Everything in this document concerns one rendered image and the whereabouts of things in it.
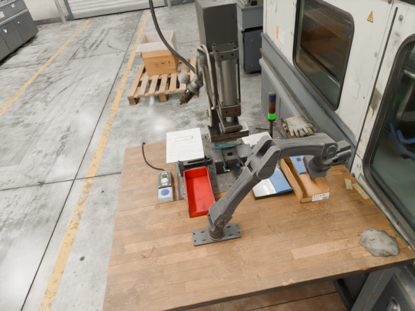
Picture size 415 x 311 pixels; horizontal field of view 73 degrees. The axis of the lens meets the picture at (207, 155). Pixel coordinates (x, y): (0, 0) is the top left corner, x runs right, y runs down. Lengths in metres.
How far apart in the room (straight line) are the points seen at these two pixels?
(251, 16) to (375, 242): 3.56
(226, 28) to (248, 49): 3.23
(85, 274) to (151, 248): 1.26
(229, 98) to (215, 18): 0.31
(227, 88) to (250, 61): 3.31
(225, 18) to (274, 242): 0.88
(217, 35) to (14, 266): 2.33
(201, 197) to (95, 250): 1.37
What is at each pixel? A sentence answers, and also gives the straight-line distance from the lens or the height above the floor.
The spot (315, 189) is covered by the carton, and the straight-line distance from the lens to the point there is 1.37.
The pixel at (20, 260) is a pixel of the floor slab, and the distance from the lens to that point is 2.81.
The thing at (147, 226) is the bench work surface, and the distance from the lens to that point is 1.28.
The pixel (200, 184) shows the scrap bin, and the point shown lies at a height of 0.91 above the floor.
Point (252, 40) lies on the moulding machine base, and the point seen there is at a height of 0.54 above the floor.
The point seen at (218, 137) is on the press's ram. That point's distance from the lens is 1.28.
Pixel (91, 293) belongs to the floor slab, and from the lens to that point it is 2.32.
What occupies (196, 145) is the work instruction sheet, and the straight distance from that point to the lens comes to 1.63.
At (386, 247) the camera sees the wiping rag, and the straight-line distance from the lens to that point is 1.24.
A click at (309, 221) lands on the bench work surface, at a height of 0.90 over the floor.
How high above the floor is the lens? 1.88
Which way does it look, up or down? 39 degrees down
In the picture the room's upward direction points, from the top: 9 degrees counter-clockwise
